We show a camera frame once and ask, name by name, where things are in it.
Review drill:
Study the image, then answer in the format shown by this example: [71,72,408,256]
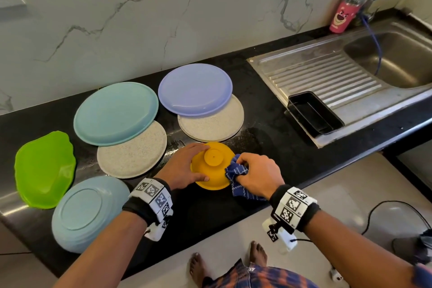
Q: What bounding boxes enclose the lavender plate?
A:
[158,63,234,118]

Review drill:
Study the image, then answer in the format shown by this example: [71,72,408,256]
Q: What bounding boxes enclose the light blue bowl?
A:
[51,175,131,254]

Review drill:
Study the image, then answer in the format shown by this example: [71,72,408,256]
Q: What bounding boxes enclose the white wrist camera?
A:
[262,216,299,253]
[144,210,175,243]

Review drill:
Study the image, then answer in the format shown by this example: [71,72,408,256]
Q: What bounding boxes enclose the teal plate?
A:
[73,81,159,147]

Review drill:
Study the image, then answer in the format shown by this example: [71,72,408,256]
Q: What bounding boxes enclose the blue orange plaid shirt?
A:
[202,259,432,288]

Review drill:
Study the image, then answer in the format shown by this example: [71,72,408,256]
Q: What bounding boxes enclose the black floor cable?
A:
[361,200,432,237]

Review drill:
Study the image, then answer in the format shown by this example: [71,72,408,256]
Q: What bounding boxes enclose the blue striped cloth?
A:
[225,153,267,202]

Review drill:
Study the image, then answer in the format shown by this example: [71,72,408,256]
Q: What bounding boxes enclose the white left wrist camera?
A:
[144,210,175,243]

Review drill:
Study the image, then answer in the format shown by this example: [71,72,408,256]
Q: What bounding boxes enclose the person's right foot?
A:
[248,240,270,266]

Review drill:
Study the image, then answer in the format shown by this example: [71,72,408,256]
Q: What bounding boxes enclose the person's left hand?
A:
[154,142,210,191]

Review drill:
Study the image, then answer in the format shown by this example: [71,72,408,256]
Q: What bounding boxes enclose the green plate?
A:
[14,130,77,210]

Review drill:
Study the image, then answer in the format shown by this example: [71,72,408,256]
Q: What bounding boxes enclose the person's left forearm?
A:
[54,211,148,288]

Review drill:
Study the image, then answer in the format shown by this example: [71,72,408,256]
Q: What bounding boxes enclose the blue hose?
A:
[361,0,423,76]

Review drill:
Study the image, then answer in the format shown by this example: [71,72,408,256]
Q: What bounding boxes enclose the person's foot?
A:
[248,240,270,266]
[188,252,207,287]

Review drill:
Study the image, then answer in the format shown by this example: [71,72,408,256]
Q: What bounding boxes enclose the yellow bowl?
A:
[190,140,236,191]

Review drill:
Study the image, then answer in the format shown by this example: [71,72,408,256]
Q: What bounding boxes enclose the person's left foot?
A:
[188,252,207,287]

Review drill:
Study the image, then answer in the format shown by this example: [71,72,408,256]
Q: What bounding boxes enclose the steel sink drainboard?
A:
[247,14,432,149]

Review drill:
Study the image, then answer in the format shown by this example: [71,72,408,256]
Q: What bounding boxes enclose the speckled white plate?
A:
[96,120,168,180]
[177,94,245,144]

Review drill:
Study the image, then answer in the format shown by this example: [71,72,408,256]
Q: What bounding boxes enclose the white power adapter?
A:
[328,267,345,283]

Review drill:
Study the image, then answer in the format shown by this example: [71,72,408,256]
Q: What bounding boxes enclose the person's right hand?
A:
[236,152,286,199]

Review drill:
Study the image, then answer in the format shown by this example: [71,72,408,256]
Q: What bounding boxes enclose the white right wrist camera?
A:
[262,216,299,253]

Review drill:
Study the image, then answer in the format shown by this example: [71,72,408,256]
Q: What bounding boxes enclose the black plastic tray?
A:
[287,90,346,138]

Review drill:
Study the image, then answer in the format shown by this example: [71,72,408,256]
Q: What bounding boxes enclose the person's right forearm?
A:
[304,210,419,288]

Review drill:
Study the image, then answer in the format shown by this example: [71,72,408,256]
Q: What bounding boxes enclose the right wrist marker band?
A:
[269,184,321,233]

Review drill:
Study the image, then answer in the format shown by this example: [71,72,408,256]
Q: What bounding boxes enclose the left wrist marker band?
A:
[122,177,174,226]

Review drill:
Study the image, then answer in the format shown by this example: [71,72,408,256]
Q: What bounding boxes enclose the wrist marker band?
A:
[122,177,174,226]
[269,184,321,233]

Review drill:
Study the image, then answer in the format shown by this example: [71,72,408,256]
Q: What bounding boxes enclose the red bear cup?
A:
[329,0,362,34]

